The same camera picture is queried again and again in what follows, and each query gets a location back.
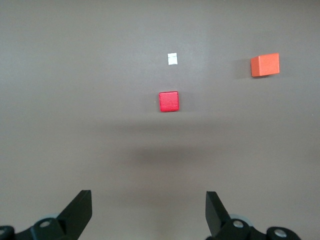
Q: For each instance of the orange wooden block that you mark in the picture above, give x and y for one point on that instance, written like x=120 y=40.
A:
x=266 y=65

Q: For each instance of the red wooden block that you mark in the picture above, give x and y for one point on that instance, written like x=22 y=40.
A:
x=169 y=101

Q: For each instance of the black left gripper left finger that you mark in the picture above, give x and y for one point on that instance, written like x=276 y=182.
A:
x=72 y=220

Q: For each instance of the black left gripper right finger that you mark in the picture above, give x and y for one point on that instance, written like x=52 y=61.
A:
x=217 y=220

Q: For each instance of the small square tape patch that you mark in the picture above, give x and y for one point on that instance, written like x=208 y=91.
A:
x=172 y=59

